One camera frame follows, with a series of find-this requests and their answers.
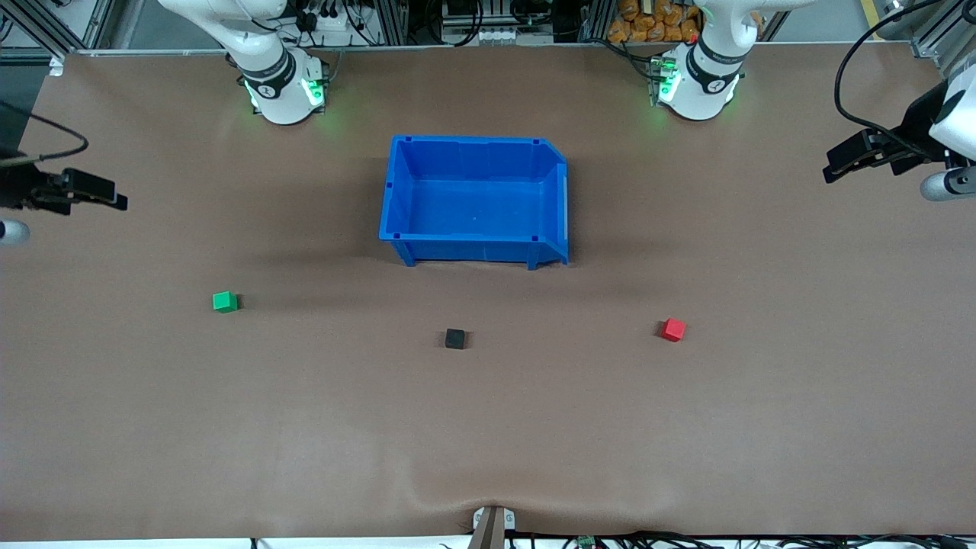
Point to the white terminal block row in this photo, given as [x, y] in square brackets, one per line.
[496, 35]

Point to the brown table mat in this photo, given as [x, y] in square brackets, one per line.
[488, 435]

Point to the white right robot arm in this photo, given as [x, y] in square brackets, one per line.
[278, 91]

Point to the red cube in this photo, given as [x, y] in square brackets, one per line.
[673, 329]

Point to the green cube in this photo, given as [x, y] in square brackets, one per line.
[224, 302]

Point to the metal clamp bracket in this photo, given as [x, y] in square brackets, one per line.
[492, 526]

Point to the blue plastic storage bin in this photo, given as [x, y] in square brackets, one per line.
[476, 202]

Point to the white power strip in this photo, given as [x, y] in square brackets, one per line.
[335, 23]

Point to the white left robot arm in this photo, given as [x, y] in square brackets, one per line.
[705, 91]

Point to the aluminium frame profile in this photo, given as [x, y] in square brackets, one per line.
[942, 30]
[46, 27]

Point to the orange snack bag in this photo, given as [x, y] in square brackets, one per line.
[652, 21]

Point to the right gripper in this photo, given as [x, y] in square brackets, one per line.
[17, 186]

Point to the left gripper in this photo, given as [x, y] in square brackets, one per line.
[917, 126]

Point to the black cube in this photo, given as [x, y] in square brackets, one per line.
[455, 338]

